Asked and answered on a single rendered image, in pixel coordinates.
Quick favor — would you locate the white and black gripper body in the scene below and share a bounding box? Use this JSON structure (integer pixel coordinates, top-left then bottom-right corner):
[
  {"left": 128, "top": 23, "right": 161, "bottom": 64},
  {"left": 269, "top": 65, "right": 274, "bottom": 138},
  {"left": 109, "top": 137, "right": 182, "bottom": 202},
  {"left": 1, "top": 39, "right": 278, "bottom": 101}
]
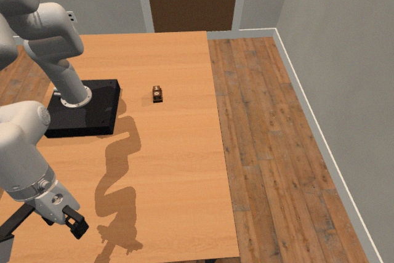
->
[{"left": 15, "top": 173, "right": 80, "bottom": 225}]

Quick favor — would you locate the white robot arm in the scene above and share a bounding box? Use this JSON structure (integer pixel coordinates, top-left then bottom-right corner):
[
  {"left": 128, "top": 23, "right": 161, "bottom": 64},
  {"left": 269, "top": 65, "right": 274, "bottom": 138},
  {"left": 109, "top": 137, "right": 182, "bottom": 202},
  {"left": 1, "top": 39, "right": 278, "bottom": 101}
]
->
[{"left": 0, "top": 0, "right": 92, "bottom": 263}]

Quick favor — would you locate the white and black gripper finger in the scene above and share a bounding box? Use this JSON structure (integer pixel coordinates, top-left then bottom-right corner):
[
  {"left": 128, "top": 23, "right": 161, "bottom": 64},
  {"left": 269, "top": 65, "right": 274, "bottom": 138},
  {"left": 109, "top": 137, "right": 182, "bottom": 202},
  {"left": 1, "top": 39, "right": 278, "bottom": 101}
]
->
[
  {"left": 62, "top": 205, "right": 89, "bottom": 240},
  {"left": 41, "top": 216, "right": 54, "bottom": 226}
]

